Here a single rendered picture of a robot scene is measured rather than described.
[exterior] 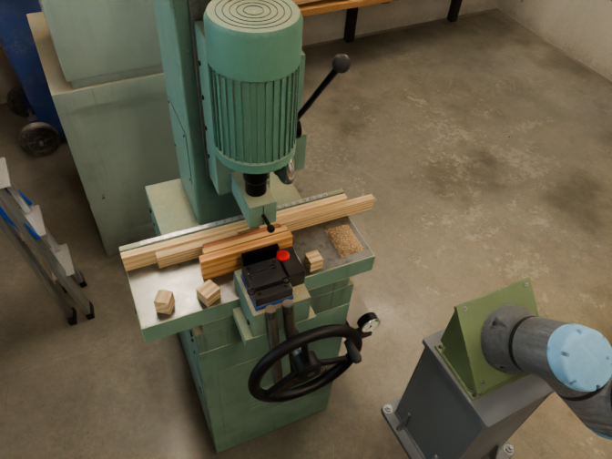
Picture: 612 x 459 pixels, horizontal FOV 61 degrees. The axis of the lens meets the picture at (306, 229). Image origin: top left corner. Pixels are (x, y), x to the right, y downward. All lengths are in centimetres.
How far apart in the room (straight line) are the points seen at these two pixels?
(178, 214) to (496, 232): 179
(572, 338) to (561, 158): 226
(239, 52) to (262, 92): 9
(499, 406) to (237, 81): 114
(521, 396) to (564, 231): 152
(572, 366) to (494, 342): 22
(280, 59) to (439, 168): 226
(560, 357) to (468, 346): 26
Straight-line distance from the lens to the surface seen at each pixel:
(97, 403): 219
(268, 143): 104
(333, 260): 132
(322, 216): 138
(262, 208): 121
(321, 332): 113
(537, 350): 140
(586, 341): 139
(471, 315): 150
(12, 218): 194
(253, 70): 94
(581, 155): 362
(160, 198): 163
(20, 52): 291
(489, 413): 160
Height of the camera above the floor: 192
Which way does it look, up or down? 47 degrees down
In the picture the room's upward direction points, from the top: 5 degrees clockwise
